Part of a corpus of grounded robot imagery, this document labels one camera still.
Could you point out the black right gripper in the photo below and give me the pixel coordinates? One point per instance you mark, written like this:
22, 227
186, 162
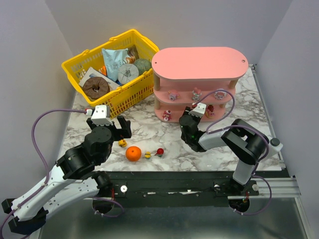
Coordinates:
188, 122

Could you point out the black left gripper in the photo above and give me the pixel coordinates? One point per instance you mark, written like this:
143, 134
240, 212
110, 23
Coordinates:
115, 131

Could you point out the pink bear strawberry toy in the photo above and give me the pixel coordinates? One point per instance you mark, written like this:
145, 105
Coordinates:
166, 115

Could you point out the pink bear donut toy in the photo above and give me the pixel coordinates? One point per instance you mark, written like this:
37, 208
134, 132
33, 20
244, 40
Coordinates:
209, 112

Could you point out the pink round planet toy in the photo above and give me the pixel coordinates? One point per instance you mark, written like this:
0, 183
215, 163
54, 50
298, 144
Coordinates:
173, 95

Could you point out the red strawberry figure toy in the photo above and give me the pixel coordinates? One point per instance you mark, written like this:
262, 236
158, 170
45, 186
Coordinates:
160, 152

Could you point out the white ring pink figure toy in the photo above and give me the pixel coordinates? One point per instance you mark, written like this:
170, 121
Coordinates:
220, 94

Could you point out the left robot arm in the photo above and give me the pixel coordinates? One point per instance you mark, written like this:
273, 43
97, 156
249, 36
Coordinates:
72, 178

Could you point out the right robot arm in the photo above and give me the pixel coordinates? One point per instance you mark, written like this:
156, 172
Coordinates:
247, 143

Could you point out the pink three-tier wooden shelf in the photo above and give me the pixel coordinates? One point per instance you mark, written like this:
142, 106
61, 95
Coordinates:
207, 68

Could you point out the yellow duck toy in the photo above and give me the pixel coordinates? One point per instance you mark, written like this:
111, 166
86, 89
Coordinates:
122, 143

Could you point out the orange fruit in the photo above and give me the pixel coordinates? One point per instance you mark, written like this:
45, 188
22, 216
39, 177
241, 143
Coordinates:
133, 153

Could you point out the small yellow minion toy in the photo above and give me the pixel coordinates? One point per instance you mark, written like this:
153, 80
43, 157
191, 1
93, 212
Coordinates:
147, 155

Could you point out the brown striped wrapped roll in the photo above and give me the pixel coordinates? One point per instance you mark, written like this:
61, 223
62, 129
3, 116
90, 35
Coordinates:
96, 87

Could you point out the white and blue box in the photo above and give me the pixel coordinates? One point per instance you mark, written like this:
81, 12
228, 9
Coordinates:
91, 73

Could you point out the yellow plastic shopping basket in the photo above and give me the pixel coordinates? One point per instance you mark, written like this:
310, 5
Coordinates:
123, 97

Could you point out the orange snack packet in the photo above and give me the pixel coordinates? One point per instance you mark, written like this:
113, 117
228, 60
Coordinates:
103, 71

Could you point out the grey paper-wrapped roll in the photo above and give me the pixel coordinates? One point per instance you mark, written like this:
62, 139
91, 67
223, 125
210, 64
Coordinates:
127, 73

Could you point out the green melon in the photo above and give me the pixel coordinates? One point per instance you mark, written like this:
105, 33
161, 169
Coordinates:
143, 65

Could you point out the light blue cassava chips bag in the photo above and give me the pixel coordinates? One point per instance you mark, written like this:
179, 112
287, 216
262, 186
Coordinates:
113, 60

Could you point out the brown snack bag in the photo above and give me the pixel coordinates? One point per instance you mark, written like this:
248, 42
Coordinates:
132, 55

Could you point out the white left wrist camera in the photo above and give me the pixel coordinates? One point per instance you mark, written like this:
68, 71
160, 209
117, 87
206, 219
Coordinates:
100, 115

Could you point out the black front mounting rail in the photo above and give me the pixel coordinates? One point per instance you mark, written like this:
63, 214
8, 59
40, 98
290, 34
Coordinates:
156, 189

